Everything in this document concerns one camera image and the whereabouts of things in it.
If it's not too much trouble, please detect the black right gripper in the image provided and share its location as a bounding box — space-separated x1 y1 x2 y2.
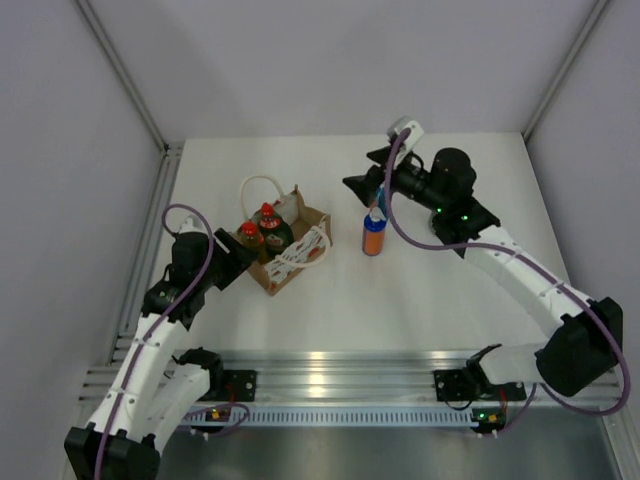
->
343 146 447 215

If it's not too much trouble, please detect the yellow dish soap bottle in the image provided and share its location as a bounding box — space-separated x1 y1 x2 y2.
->
239 221 269 264

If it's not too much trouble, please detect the green dish soap bottle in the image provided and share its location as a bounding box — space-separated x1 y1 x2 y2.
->
258 203 295 259

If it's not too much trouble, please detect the blue orange pump bottle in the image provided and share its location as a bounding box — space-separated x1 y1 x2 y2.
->
362 207 387 256

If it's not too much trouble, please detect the watermelon print jute bag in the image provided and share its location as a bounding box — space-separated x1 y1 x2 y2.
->
233 175 333 296

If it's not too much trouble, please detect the grey-green pump soap bottle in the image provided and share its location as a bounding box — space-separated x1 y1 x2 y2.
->
429 214 442 237

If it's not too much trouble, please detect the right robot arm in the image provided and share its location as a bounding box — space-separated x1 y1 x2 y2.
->
343 145 630 401

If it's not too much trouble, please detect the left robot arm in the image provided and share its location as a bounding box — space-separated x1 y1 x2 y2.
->
64 227 257 479

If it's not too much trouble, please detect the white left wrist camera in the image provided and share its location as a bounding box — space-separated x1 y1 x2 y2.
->
178 214 207 235

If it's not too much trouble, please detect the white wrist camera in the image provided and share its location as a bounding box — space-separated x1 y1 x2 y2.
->
387 116 425 154
178 214 207 235

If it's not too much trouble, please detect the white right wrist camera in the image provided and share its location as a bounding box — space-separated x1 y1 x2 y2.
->
387 116 425 154

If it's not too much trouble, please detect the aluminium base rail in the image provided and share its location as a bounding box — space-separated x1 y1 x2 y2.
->
77 349 626 406

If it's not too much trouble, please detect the white slotted cable duct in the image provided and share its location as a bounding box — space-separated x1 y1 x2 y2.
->
179 405 481 429

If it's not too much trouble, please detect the aluminium frame post right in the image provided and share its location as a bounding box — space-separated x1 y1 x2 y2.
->
521 0 614 144

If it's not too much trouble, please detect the aluminium frame post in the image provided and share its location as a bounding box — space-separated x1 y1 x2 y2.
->
73 0 168 153
521 0 614 144

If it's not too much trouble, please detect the aluminium frame post left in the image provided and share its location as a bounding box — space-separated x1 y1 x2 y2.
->
73 0 168 153

